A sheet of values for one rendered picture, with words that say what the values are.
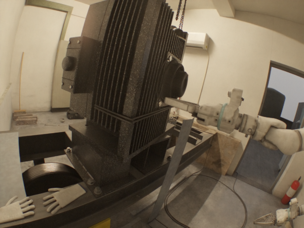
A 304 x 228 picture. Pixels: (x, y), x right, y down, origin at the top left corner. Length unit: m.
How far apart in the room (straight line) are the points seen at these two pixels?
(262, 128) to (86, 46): 0.74
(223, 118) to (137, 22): 0.46
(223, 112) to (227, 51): 2.27
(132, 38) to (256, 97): 2.16
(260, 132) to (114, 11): 0.75
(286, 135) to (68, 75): 0.85
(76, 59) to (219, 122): 0.62
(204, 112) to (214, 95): 2.15
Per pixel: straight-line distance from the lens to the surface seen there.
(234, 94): 0.43
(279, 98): 6.79
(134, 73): 0.54
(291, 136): 0.43
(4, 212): 0.78
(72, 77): 0.71
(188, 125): 0.92
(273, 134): 0.45
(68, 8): 3.96
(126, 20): 0.64
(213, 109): 0.42
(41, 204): 0.77
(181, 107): 0.44
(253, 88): 2.48
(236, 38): 2.72
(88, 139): 0.78
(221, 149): 2.51
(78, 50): 0.69
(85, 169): 0.91
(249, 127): 0.44
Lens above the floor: 1.26
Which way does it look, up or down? 14 degrees down
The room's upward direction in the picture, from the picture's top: 13 degrees clockwise
